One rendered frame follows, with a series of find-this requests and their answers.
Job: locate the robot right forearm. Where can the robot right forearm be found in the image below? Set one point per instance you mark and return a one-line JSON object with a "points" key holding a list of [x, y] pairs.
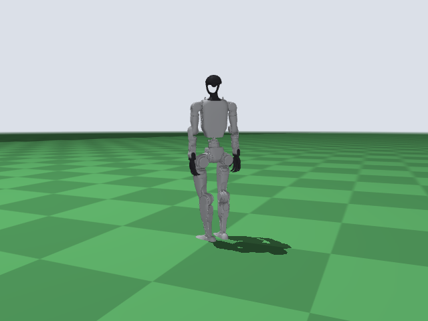
{"points": [[235, 142]]}

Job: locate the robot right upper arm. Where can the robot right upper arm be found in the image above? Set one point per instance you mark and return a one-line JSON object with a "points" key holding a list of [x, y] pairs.
{"points": [[232, 108]]}

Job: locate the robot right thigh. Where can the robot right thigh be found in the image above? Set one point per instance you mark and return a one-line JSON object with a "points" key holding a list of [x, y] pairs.
{"points": [[222, 177]]}

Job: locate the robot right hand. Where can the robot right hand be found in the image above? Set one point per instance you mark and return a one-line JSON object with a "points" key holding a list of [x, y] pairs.
{"points": [[236, 162]]}

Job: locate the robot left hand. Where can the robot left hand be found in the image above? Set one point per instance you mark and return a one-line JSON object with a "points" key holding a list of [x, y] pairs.
{"points": [[192, 164]]}

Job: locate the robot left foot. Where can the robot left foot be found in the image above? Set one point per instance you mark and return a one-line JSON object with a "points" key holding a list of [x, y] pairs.
{"points": [[211, 238]]}

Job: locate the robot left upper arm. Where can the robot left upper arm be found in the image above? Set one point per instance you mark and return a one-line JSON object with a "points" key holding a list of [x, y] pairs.
{"points": [[195, 108]]}

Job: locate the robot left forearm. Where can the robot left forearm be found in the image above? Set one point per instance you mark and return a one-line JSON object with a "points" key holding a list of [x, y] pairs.
{"points": [[192, 142]]}

